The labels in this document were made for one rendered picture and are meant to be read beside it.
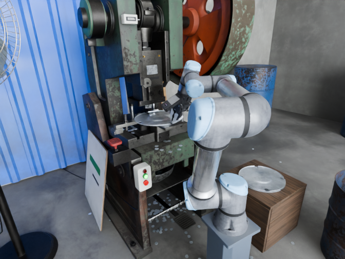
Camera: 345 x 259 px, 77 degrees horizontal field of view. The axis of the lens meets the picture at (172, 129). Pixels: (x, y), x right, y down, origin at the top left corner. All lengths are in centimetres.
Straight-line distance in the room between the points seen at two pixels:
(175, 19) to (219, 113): 88
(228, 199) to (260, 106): 44
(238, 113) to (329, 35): 371
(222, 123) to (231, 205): 46
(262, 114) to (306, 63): 374
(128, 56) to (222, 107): 73
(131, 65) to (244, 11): 65
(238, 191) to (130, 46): 85
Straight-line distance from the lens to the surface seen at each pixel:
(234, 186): 91
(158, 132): 131
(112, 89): 149
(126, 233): 165
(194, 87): 93
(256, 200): 142
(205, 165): 71
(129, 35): 120
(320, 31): 428
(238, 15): 130
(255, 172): 163
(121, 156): 114
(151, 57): 131
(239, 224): 102
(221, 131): 58
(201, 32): 152
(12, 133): 243
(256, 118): 60
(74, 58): 239
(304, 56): 435
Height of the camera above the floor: 120
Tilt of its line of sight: 21 degrees down
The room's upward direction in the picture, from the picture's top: 2 degrees counter-clockwise
